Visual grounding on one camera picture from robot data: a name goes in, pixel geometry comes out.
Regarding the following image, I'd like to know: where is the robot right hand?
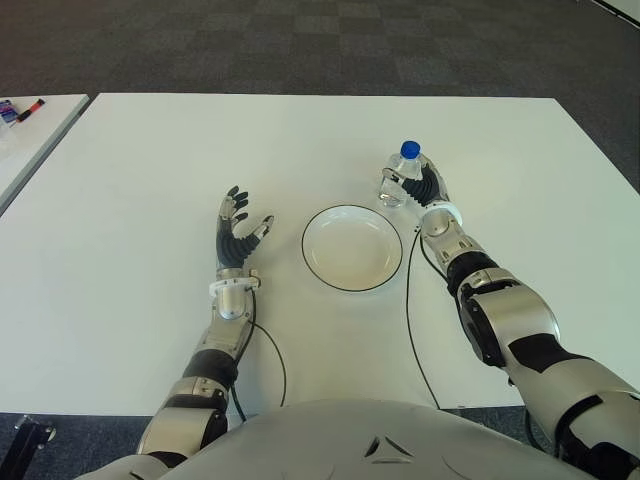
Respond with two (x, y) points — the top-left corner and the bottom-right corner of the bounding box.
(381, 153), (450, 208)

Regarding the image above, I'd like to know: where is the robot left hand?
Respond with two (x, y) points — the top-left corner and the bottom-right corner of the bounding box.
(214, 185), (276, 272)

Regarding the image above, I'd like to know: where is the clear bottle with blue cap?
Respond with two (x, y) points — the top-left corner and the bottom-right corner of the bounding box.
(376, 140), (427, 209)

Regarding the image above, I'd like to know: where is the white plate with black rim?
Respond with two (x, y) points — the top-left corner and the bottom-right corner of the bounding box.
(301, 203), (404, 295)

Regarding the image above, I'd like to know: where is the white side table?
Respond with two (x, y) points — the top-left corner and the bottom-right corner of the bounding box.
(0, 93), (91, 215)

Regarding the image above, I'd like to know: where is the grey robot torso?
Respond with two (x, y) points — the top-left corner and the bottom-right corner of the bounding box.
(74, 397), (626, 480)

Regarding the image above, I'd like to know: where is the white furniture edge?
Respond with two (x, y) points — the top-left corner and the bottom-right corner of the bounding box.
(593, 0), (640, 25)

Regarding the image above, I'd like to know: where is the black stand with caster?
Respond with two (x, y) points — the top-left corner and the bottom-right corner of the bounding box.
(0, 413), (57, 480)

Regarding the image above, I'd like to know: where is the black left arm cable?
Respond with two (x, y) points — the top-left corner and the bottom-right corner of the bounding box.
(229, 287), (288, 425)

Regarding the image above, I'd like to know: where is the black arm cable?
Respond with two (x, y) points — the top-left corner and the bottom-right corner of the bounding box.
(404, 224), (444, 410)
(229, 287), (288, 425)

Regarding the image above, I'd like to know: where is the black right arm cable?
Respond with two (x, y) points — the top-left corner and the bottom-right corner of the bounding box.
(404, 224), (444, 410)

